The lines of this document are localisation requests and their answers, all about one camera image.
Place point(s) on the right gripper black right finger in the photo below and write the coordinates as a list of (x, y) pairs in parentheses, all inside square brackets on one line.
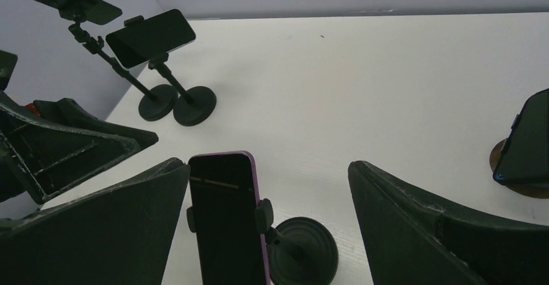
[(412, 236)]

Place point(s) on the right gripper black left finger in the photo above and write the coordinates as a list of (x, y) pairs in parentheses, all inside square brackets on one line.
[(121, 234)]

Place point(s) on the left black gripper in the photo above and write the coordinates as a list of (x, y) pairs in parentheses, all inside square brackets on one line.
[(49, 147)]

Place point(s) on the purple-edged black smartphone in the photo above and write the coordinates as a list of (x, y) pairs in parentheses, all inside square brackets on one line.
[(224, 193)]

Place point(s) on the black round-base phone stand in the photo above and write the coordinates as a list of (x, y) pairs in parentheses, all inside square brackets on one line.
[(300, 250)]

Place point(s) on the dark blue-edged smartphone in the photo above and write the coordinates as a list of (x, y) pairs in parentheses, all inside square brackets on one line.
[(529, 132)]

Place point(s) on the brown wooden round phone stand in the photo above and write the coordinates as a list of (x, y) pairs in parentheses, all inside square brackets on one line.
[(516, 175)]

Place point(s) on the tall black tripod phone stand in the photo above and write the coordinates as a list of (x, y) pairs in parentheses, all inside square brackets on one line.
[(155, 104)]

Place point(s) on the black smartphone white edge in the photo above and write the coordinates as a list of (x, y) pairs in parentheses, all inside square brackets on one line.
[(142, 41)]

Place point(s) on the black phone in tall stand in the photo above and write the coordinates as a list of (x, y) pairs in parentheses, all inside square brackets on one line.
[(98, 12)]

